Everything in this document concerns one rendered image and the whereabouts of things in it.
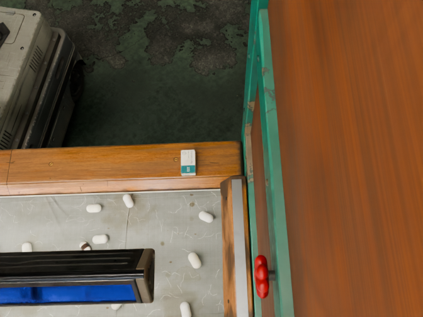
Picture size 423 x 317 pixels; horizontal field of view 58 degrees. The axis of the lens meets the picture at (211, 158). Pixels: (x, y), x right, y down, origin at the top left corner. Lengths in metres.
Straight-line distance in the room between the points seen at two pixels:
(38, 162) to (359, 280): 0.93
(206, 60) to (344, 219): 1.80
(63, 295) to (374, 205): 0.52
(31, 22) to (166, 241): 1.07
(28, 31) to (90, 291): 1.24
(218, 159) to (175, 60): 1.12
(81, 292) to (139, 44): 1.63
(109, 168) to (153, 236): 0.20
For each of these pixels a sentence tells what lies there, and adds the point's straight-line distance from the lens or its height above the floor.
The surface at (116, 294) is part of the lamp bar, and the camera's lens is 0.60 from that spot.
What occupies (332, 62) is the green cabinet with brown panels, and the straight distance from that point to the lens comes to 0.22.
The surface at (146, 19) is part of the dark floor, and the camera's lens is 2.17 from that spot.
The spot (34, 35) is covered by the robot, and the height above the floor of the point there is 0.47.
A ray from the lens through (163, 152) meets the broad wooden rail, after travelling 0.96.
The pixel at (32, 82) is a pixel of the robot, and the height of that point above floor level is 0.38.
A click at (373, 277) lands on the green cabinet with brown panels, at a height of 1.49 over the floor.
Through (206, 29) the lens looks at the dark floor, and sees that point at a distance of 2.09.
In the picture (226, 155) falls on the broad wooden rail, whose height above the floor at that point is 0.77.
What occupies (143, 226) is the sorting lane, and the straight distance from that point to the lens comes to 0.94.
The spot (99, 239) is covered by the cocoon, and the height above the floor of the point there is 0.76.
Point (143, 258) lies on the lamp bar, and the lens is 0.58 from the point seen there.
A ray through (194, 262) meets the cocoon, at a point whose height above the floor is 0.76.
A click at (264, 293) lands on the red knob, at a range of 0.41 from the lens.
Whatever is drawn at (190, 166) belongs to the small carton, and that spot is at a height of 0.79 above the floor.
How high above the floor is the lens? 1.65
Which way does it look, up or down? 71 degrees down
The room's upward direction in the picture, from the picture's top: 8 degrees counter-clockwise
